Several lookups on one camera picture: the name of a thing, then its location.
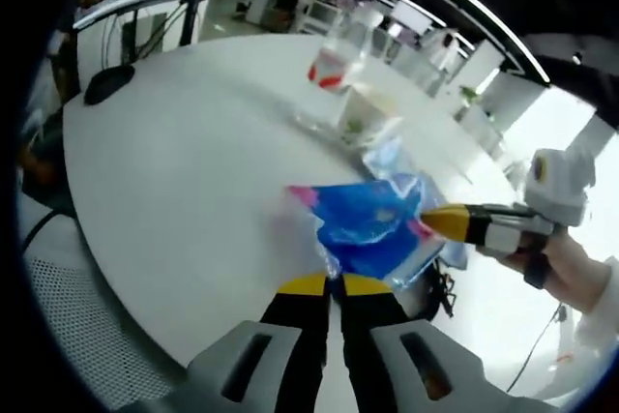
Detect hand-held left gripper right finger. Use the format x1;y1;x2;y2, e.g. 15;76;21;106
338;273;486;413

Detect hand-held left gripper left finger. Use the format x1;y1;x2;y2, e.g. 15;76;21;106
188;273;336;413

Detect blue tissue packet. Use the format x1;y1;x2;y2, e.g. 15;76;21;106
287;173;447;291

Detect clear bag with blue pad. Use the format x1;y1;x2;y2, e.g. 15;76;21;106
362;135;439;190

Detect white printed paper cup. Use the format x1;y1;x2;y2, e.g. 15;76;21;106
338;86;403;147

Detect clear water bottle red label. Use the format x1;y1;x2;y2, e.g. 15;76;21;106
293;1;379;134

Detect person's right hand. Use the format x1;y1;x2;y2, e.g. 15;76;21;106
501;231;565;291

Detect white table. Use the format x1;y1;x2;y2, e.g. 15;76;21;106
62;35;581;407

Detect black oval object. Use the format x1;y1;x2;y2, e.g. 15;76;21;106
83;64;137;107

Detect black wrist strap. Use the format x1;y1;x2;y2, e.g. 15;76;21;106
523;254;551;289

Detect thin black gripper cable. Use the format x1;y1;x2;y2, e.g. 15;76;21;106
504;300;568;394

